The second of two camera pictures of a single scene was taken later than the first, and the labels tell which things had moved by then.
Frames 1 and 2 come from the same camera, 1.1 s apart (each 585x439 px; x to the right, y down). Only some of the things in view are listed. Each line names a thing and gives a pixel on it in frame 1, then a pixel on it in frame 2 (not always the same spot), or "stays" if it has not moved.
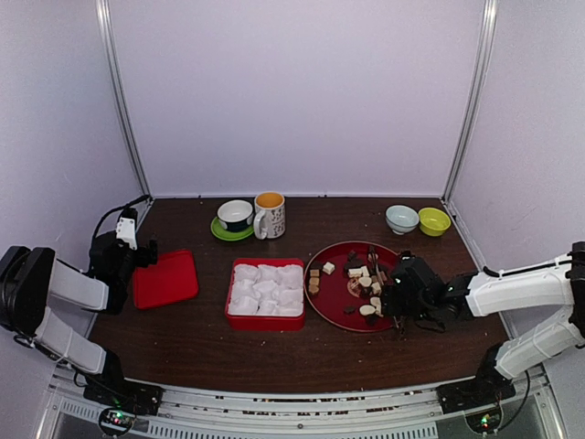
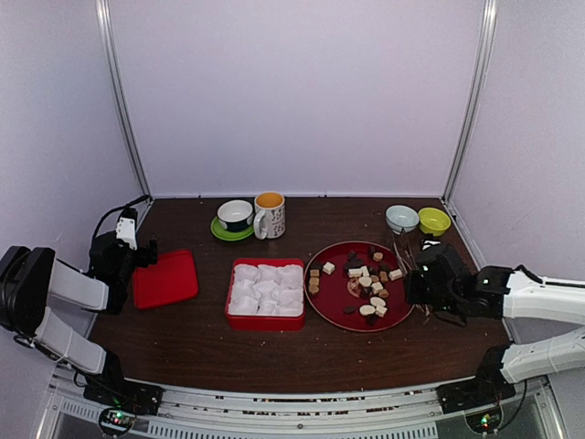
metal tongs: [376, 261] to [405, 258]
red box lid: [172, 279] stays
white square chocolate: [328, 267] stays
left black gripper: [144, 259] stays
